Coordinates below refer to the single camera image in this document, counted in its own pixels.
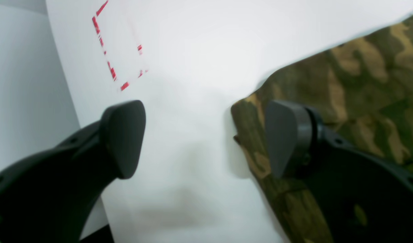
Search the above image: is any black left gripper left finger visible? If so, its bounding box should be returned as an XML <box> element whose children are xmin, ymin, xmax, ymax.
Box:
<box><xmin>0</xmin><ymin>100</ymin><xmax>146</xmax><ymax>243</ymax></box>

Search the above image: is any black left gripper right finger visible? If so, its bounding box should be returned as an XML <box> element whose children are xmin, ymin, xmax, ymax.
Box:
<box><xmin>265</xmin><ymin>100</ymin><xmax>413</xmax><ymax>243</ymax></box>

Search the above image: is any camouflage t-shirt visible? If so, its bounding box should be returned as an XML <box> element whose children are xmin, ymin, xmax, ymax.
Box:
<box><xmin>231</xmin><ymin>15</ymin><xmax>413</xmax><ymax>243</ymax></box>

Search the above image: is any red tape rectangle marking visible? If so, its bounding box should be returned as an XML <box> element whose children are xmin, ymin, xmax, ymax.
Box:
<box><xmin>92</xmin><ymin>0</ymin><xmax>149</xmax><ymax>92</ymax></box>

